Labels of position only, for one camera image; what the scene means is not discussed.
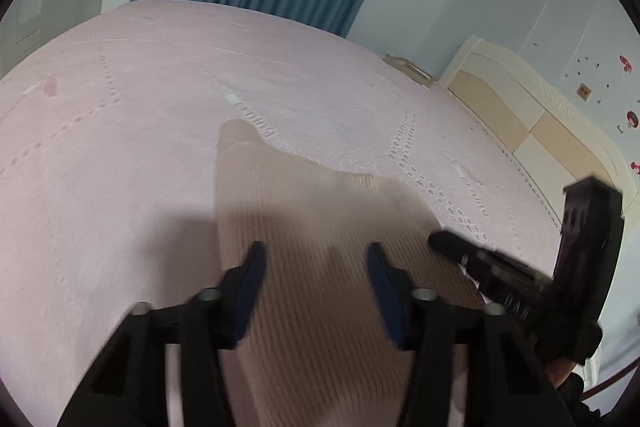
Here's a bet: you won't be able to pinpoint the black cable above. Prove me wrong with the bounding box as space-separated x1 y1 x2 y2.
581 361 637 403

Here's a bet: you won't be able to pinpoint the pink bed cover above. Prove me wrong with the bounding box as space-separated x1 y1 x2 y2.
1 0 559 426

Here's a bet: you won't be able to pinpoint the person's right hand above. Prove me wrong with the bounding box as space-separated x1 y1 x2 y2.
544 358 577 388

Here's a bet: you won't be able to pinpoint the brown box beside bed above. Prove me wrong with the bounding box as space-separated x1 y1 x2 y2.
383 54 434 89

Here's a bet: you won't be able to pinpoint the cream and tan headboard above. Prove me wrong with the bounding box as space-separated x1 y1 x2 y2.
438 36 639 231

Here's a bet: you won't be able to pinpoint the beige knit sweater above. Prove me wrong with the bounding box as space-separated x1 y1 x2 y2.
215 119 483 426

